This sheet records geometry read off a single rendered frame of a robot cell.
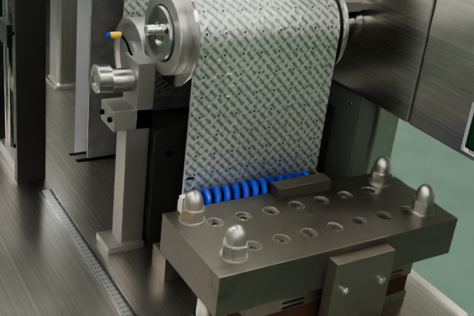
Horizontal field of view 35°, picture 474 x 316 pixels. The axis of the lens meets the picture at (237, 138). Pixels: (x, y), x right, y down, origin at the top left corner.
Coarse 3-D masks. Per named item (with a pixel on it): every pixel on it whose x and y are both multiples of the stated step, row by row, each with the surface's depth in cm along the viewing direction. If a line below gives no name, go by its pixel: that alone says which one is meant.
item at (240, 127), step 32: (192, 96) 100; (224, 96) 102; (256, 96) 105; (288, 96) 108; (320, 96) 112; (192, 128) 102; (224, 128) 105; (256, 128) 108; (288, 128) 111; (320, 128) 114; (192, 160) 104; (224, 160) 107; (256, 160) 110; (288, 160) 114
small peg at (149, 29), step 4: (164, 24) 98; (144, 28) 97; (148, 28) 97; (152, 28) 97; (156, 28) 97; (160, 28) 98; (164, 28) 98; (144, 32) 98; (148, 32) 97; (152, 32) 97; (156, 32) 97; (160, 32) 98; (164, 32) 98
